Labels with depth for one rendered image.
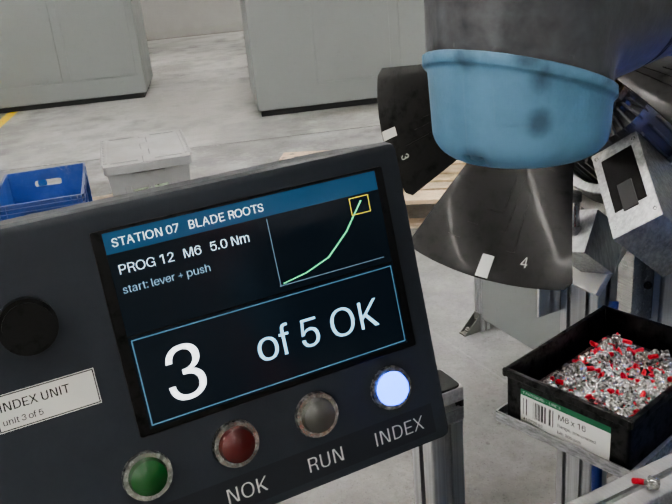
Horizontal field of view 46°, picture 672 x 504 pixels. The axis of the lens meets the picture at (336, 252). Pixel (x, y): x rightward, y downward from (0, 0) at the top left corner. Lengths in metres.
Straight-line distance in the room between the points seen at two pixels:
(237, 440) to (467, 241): 0.69
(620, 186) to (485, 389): 1.51
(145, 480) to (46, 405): 0.06
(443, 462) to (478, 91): 0.37
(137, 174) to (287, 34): 3.02
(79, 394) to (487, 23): 0.27
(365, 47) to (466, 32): 6.30
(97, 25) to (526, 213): 7.19
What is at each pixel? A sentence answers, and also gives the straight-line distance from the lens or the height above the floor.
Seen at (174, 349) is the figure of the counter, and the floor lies 1.18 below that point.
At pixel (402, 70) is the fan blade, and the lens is 1.37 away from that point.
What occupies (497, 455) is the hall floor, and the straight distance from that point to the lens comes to 2.29.
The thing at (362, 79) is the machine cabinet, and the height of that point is 0.22.
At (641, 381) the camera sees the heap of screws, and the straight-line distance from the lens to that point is 1.01.
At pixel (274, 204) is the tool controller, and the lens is 0.44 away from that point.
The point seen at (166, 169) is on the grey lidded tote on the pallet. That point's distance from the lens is 3.76.
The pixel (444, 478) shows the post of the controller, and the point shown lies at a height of 0.98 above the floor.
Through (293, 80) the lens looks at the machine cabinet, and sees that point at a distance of 6.56.
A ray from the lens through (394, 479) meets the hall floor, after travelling 2.21.
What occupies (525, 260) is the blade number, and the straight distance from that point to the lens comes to 1.07.
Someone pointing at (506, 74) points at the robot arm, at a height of 1.32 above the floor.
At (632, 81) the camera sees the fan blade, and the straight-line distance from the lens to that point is 1.03.
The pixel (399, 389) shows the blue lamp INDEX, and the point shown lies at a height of 1.12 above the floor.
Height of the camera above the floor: 1.37
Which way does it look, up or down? 22 degrees down
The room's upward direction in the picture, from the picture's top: 5 degrees counter-clockwise
